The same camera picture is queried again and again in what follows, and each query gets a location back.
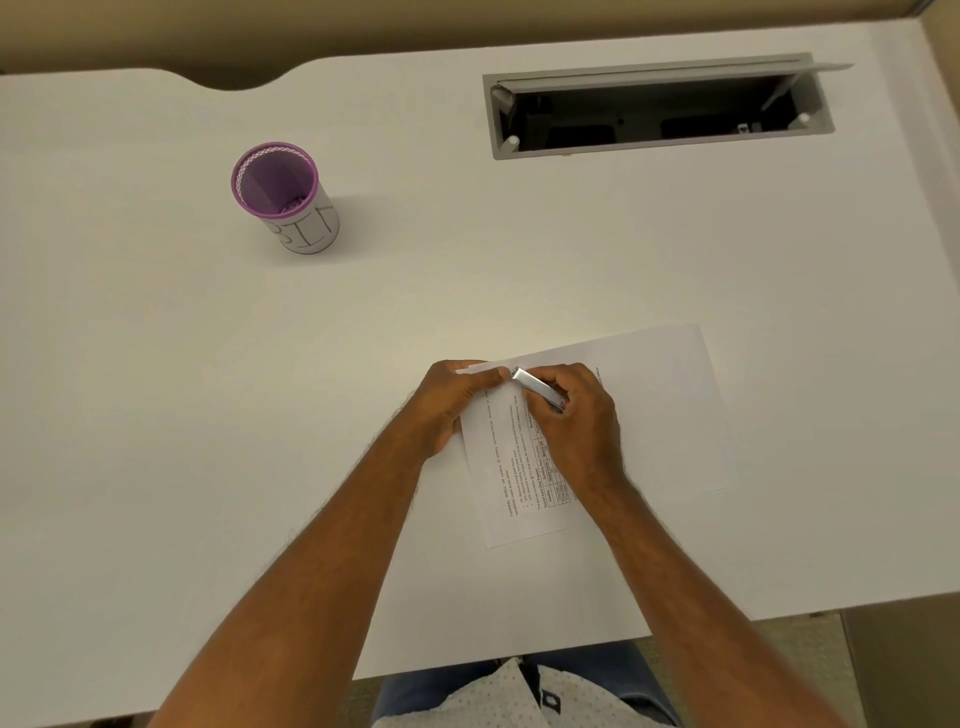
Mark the printed paper sheet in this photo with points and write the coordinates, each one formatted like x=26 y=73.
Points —
x=510 y=487

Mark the person's left thumb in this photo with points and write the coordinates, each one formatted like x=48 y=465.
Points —
x=489 y=379

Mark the white dotted shirt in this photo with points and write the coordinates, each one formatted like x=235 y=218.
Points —
x=525 y=697

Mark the person's left hand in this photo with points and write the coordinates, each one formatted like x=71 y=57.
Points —
x=439 y=409

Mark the person's right forearm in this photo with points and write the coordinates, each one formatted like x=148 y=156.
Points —
x=690 y=615

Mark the person's right hand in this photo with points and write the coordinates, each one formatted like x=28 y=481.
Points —
x=585 y=439

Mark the blank white paper sheet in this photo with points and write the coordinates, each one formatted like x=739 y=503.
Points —
x=667 y=405

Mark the person's left forearm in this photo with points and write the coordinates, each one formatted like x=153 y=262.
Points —
x=315 y=585

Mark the person's right thumb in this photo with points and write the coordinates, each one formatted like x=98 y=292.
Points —
x=538 y=420

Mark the purple mesh pen cup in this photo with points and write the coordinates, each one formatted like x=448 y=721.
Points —
x=289 y=199

